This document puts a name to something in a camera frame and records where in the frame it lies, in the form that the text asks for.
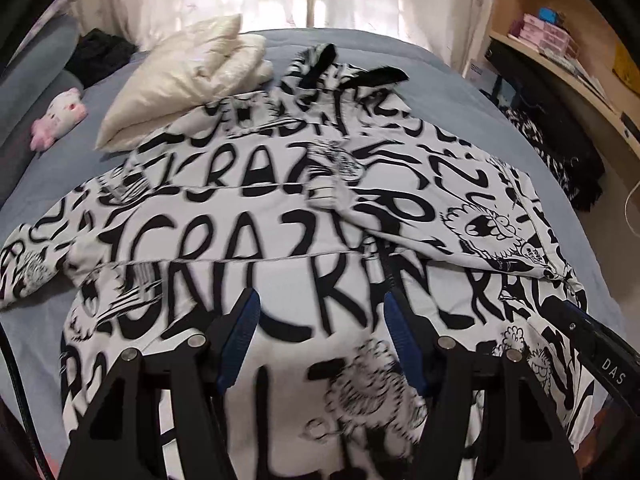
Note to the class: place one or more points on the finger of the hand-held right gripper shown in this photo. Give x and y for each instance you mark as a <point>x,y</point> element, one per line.
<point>570,320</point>

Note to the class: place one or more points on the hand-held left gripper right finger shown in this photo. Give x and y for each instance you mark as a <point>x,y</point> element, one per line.
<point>400,340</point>

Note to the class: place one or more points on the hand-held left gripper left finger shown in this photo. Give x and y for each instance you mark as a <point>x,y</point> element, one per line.
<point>240,335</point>

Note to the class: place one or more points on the black and white printed hoodie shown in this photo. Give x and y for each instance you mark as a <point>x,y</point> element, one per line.
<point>280,240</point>

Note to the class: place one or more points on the black clothes beside bed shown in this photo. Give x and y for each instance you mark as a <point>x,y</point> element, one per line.
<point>565,125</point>

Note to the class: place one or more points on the black and white patterned cloth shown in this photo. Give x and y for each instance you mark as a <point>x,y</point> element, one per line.
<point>532,140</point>

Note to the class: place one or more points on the wooden shelf desk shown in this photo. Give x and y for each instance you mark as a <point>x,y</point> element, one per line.
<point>600,125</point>

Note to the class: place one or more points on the blue bed blanket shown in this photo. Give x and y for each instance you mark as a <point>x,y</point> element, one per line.
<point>450,105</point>

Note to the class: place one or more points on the stack of papers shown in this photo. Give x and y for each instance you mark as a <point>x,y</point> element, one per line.
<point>590,80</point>

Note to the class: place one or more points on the cream white puffer jacket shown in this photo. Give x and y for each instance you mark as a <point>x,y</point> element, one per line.
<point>175,85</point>

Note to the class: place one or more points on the yellow packet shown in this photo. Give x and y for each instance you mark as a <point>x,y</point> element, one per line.
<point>627,65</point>

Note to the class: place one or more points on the white printed box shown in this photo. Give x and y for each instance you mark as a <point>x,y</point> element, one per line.
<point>475,70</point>

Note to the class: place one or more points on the pink and white plush toy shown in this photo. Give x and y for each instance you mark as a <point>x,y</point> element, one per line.
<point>57,117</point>

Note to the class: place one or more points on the pink drawer organizer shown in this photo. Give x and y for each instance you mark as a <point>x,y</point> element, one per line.
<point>545,35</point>

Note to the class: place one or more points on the small blue box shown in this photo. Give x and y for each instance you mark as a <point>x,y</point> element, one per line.
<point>547,15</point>

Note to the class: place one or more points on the black garment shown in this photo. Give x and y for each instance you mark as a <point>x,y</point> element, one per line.
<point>97,55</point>

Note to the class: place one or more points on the grey-blue folded blanket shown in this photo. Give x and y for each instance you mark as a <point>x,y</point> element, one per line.
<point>35,75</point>

